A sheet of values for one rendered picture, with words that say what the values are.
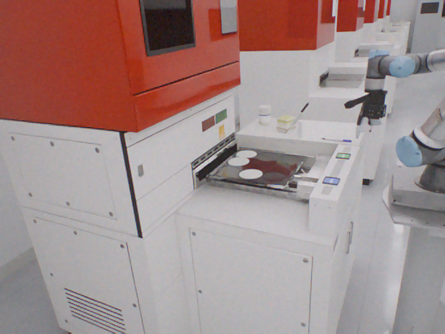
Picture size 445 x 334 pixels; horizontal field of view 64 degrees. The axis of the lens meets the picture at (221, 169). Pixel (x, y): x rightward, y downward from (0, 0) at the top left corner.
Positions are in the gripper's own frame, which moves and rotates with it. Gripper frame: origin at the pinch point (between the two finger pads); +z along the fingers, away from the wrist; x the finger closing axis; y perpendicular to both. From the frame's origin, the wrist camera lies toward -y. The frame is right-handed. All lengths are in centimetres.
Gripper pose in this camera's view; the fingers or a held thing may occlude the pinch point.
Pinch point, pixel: (361, 135)
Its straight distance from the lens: 166.3
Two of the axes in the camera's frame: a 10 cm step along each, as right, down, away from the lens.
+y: 7.5, 2.3, -6.2
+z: 0.1, 9.4, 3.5
